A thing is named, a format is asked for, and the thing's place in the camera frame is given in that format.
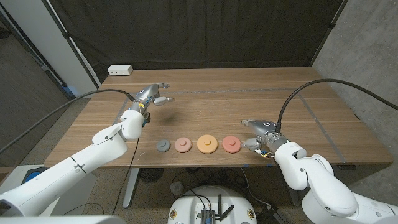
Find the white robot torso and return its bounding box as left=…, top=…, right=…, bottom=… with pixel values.
left=0, top=214, right=127, bottom=224

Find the radio module with antennas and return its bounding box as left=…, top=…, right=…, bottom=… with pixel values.
left=200, top=194, right=234, bottom=224

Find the black backdrop curtain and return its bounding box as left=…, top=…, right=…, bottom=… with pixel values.
left=48, top=0, right=346, bottom=82

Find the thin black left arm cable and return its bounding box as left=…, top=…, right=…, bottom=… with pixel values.
left=111, top=138, right=141, bottom=215

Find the black power adapter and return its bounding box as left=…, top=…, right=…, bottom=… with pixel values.
left=256, top=205, right=289, bottom=224

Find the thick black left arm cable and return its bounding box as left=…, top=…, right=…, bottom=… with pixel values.
left=0, top=88, right=137, bottom=155

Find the grey round floor object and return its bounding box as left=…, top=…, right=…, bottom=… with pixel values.
left=170, top=181, right=185, bottom=196

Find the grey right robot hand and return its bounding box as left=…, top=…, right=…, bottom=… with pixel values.
left=241, top=119, right=289, bottom=153

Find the coral red toy ring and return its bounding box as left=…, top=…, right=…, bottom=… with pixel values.
left=221, top=135, right=242, bottom=154

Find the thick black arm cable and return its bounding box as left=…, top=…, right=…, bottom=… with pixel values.
left=0, top=88, right=137, bottom=155
left=275, top=78, right=398, bottom=133

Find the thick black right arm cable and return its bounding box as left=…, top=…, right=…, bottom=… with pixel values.
left=275, top=78, right=398, bottom=133

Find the blue foot pedal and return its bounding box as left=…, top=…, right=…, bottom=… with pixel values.
left=23, top=167, right=41, bottom=183

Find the large orange toy ring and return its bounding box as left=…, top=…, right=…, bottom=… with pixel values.
left=197, top=134, right=219, bottom=154

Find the round black fan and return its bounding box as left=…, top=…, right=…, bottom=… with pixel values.
left=139, top=167, right=164, bottom=184

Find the black backdrop stand pole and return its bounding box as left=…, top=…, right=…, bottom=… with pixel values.
left=42, top=0, right=102, bottom=90
left=309, top=0, right=349, bottom=68

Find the white power strip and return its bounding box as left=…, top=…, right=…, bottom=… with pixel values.
left=107, top=64, right=134, bottom=76

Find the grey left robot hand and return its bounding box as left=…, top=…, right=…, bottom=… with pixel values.
left=129, top=82, right=175, bottom=114

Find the light pink toy ring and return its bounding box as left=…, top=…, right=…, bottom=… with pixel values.
left=174, top=137, right=193, bottom=154

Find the small grey toy ring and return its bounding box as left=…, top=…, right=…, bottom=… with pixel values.
left=155, top=139, right=172, bottom=153

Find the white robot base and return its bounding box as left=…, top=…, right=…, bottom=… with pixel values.
left=167, top=185, right=258, bottom=224

